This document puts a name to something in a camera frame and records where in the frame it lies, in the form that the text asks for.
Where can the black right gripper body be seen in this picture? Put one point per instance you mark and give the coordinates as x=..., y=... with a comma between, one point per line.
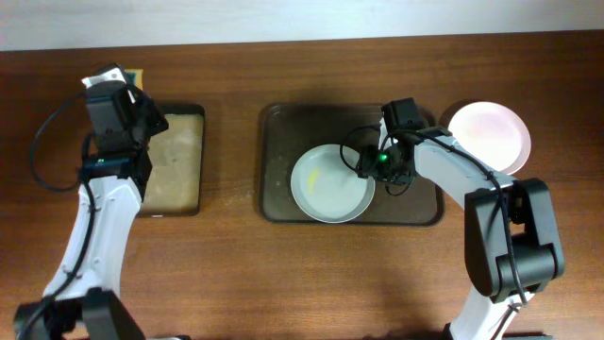
x=381, y=165

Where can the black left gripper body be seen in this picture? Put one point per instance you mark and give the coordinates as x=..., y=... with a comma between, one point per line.
x=153, y=122

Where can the green and yellow sponge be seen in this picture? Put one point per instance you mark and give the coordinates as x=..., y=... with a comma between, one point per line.
x=135, y=77

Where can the grey-green plastic plate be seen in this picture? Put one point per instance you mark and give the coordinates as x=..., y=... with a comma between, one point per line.
x=325, y=189

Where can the pink plastic plate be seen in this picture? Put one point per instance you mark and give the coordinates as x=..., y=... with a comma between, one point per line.
x=494, y=134

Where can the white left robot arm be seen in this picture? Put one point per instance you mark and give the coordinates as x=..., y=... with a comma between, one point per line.
x=115, y=169

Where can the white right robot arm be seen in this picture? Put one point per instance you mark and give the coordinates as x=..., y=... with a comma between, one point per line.
x=512, y=248

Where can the black soapy water tray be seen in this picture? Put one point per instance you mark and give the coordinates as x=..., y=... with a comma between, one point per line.
x=174, y=186

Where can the dark brown serving tray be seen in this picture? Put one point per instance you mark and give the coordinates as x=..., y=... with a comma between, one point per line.
x=290, y=130

